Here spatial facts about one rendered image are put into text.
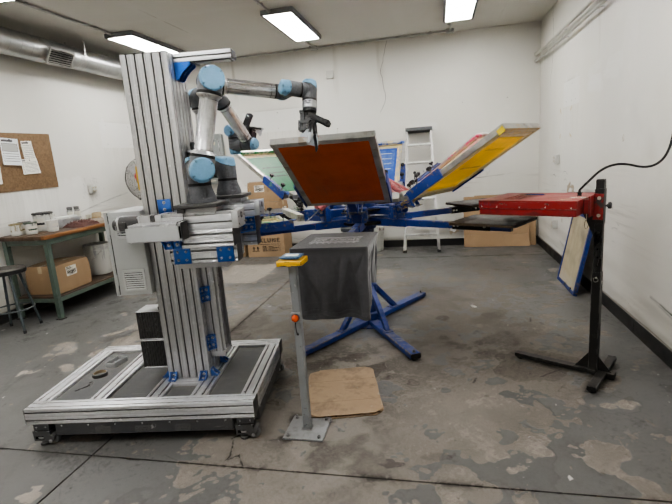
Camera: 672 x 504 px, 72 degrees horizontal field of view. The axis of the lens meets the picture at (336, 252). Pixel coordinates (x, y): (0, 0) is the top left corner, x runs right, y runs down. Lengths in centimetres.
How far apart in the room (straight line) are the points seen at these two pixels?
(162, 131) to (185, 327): 109
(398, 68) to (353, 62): 66
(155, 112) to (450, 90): 510
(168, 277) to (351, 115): 496
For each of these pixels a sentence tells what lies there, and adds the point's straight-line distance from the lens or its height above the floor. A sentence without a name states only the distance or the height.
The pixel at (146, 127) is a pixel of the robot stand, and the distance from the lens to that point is 272.
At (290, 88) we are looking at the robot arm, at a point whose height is 178.
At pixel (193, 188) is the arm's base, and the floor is 133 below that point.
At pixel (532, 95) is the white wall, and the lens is 722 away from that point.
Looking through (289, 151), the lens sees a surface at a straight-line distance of 267.
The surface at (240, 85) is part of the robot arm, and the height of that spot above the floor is 182.
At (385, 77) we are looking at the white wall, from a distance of 719.
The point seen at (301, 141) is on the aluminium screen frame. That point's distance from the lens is 259.
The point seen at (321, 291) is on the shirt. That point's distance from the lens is 264.
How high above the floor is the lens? 144
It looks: 12 degrees down
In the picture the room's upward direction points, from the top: 4 degrees counter-clockwise
